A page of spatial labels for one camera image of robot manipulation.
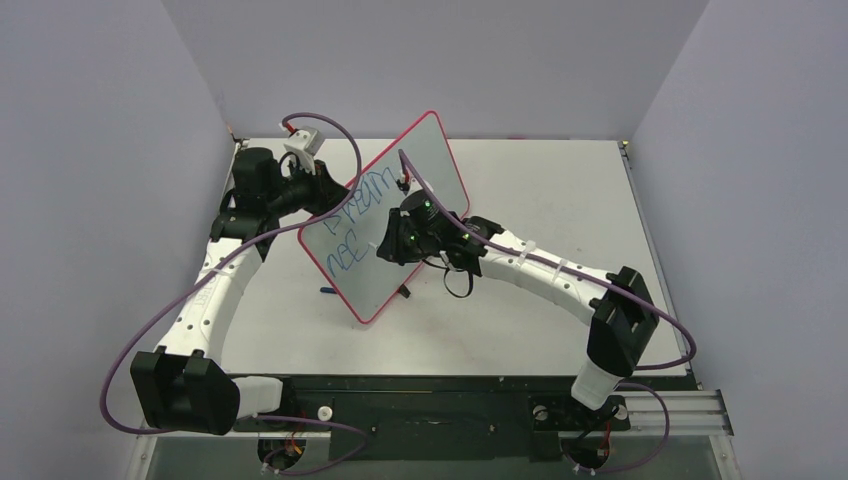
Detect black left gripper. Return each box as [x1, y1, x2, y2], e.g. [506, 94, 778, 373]
[266, 156, 352, 219]

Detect red-framed whiteboard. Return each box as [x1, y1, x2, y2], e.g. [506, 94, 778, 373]
[298, 110, 470, 325]

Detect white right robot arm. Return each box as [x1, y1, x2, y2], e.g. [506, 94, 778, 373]
[377, 191, 659, 427]

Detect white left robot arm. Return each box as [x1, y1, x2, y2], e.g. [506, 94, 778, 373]
[130, 147, 349, 435]

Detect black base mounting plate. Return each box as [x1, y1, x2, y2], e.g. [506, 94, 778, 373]
[234, 375, 631, 462]

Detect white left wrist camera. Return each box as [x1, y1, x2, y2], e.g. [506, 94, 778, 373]
[283, 127, 325, 172]

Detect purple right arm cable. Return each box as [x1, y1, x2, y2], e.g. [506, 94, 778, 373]
[397, 148, 698, 475]

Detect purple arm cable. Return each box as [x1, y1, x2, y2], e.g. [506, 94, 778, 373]
[397, 148, 698, 475]
[99, 112, 371, 478]

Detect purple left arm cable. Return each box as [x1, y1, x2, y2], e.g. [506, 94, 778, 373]
[99, 112, 371, 478]

